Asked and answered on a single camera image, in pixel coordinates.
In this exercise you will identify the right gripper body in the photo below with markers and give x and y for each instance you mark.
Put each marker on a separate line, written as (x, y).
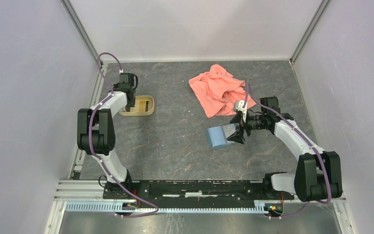
(254, 122)

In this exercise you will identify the pink cloth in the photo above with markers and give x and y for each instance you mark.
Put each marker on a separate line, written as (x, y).
(217, 91)

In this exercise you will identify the gold card in tray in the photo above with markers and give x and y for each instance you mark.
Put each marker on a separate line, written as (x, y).
(143, 106)

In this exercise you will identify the aluminium frame rail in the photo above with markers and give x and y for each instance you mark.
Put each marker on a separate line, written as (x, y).
(73, 188)

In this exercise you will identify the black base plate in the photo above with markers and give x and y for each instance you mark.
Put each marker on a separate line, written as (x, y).
(187, 194)

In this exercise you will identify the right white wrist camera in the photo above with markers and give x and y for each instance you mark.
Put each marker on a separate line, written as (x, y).
(241, 107)

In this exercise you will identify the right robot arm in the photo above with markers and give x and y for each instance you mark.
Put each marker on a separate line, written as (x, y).
(318, 173)

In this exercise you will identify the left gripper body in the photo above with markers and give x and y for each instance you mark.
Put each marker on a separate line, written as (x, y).
(132, 104)

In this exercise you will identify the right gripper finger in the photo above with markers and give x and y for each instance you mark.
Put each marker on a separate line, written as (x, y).
(237, 136)
(237, 118)

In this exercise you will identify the beige oval card tray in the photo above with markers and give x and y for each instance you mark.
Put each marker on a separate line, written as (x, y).
(132, 111)

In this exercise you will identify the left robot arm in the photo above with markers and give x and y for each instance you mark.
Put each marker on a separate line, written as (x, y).
(95, 129)

